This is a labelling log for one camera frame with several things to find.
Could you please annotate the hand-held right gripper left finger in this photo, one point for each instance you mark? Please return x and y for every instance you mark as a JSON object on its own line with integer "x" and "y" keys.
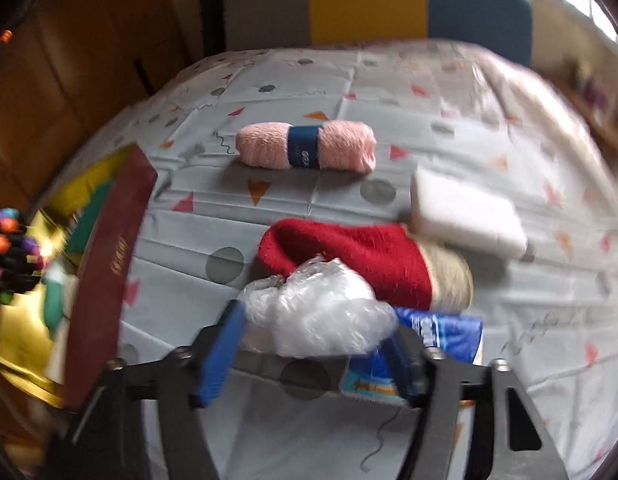
{"x": 216, "y": 360}

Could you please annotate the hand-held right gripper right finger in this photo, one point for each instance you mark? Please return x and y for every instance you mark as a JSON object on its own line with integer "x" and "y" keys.
{"x": 406, "y": 367}

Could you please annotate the blue tissue packet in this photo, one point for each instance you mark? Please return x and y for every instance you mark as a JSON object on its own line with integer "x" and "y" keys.
{"x": 449, "y": 335}

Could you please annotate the clear plastic bag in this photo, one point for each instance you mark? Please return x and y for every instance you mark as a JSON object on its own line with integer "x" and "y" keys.
{"x": 324, "y": 310}

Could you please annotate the red sock with beige cuff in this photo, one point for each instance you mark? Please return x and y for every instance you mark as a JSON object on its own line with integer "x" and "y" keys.
{"x": 369, "y": 255}

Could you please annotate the gold tin box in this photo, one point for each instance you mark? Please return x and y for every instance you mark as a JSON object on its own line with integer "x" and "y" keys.
{"x": 109, "y": 270}

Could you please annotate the white foam sponge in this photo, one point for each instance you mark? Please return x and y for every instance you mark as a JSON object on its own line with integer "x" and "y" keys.
{"x": 464, "y": 215}

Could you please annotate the green and yellow sponge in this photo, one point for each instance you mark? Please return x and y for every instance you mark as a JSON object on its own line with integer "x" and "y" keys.
{"x": 91, "y": 217}

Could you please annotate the black bundle with colourful beads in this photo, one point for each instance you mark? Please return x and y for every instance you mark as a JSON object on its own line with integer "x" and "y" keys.
{"x": 9, "y": 260}

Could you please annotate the pink yarn skein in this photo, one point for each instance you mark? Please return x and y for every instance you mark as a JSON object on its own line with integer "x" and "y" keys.
{"x": 344, "y": 145}

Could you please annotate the patterned white tablecloth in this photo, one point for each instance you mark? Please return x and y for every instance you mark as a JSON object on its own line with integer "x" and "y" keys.
{"x": 339, "y": 190}

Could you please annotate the wooden window shelf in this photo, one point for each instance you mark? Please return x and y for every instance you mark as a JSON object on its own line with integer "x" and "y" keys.
{"x": 606, "y": 132}

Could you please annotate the wooden wardrobe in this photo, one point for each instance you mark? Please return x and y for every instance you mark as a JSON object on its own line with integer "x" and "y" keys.
{"x": 64, "y": 85}

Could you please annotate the purple small box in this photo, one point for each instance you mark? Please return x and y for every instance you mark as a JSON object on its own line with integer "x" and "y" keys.
{"x": 591, "y": 87}

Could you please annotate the grey yellow blue chair backrest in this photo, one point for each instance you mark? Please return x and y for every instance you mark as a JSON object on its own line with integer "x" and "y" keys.
{"x": 369, "y": 0}

